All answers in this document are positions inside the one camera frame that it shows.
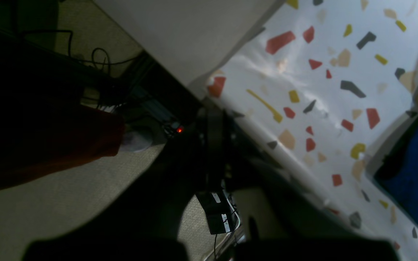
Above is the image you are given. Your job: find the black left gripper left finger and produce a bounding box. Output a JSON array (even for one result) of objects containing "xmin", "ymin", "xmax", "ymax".
[{"xmin": 22, "ymin": 108, "xmax": 207, "ymax": 261}]

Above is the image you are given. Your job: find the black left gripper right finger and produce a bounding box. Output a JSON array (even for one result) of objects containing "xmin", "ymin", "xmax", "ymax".
[{"xmin": 208, "ymin": 108, "xmax": 398, "ymax": 261}]

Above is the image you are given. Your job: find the terrazzo patterned tablecloth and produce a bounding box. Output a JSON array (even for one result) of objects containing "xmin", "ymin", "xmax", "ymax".
[{"xmin": 205, "ymin": 0, "xmax": 418, "ymax": 261}]

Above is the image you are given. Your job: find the black box with name sticker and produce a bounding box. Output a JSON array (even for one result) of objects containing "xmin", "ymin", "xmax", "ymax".
[{"xmin": 196, "ymin": 190, "xmax": 237, "ymax": 235}]

